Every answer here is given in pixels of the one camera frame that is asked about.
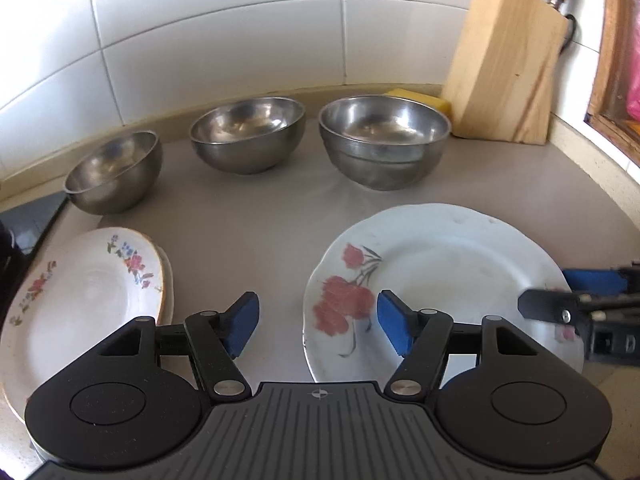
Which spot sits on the pink object behind window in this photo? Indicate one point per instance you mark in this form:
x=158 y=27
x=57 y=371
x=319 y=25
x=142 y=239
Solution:
x=632 y=105

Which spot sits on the wooden window frame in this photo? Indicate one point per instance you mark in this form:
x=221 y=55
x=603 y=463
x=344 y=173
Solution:
x=607 y=60

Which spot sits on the wooden knife block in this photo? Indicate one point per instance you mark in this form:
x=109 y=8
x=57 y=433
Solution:
x=505 y=65

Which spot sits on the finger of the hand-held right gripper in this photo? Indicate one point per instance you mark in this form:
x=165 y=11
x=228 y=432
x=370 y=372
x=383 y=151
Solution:
x=547 y=304
x=592 y=280

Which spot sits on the yellow sponge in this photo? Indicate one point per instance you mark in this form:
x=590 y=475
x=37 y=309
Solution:
x=425 y=99

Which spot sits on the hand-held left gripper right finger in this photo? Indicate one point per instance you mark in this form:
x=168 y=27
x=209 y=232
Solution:
x=393 y=322

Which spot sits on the small steel bowl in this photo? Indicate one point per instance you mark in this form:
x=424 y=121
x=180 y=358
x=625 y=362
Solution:
x=117 y=175

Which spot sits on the large steel bowl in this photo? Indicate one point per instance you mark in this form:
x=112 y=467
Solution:
x=385 y=160

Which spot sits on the black dish rack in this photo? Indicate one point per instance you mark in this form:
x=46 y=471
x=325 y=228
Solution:
x=30 y=220

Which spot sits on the medium steel bowl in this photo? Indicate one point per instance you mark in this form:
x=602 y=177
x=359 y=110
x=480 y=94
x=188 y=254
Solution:
x=247 y=132

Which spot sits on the dark object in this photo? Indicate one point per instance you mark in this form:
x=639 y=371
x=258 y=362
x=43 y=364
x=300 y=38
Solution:
x=7 y=265

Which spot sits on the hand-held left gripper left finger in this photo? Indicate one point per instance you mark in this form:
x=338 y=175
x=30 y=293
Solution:
x=243 y=322

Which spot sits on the white plate with red flowers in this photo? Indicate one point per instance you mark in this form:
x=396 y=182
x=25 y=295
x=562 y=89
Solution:
x=450 y=270

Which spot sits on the gold-rimmed floral plate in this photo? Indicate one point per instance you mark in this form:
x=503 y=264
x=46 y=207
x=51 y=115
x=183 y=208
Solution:
x=169 y=285
x=85 y=300

